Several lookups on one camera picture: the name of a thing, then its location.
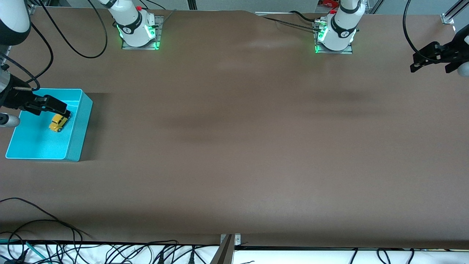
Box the black cable with brass plug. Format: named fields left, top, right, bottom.
left=0, top=22, right=55, bottom=91

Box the black looped cable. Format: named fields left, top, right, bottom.
left=0, top=219, right=83, bottom=264

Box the dark slanted bar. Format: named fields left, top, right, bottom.
left=210, top=235, right=235, bottom=264

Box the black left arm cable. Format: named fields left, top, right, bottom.
left=403, top=0, right=455, bottom=63

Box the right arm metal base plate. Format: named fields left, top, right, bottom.
left=121, top=15, right=164, bottom=50

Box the teal cable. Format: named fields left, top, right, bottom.
left=0, top=239, right=52, bottom=264

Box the thin black base cable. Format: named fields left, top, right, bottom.
left=262, top=16, right=317, bottom=30

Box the thick black base cable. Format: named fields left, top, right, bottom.
left=289, top=10, right=323, bottom=22

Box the teal plastic bin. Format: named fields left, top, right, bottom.
left=5, top=88, right=93, bottom=162

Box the small metal bracket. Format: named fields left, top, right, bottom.
left=220, top=234, right=242, bottom=246

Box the yellow beetle toy car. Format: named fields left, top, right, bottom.
left=49, top=114, right=70, bottom=133

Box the black looping arm cable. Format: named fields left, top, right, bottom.
left=35, top=0, right=109, bottom=59

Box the long thin black cable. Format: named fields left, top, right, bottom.
left=0, top=198, right=93, bottom=239

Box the black tangled cable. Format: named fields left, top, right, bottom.
left=104, top=240, right=206, bottom=264

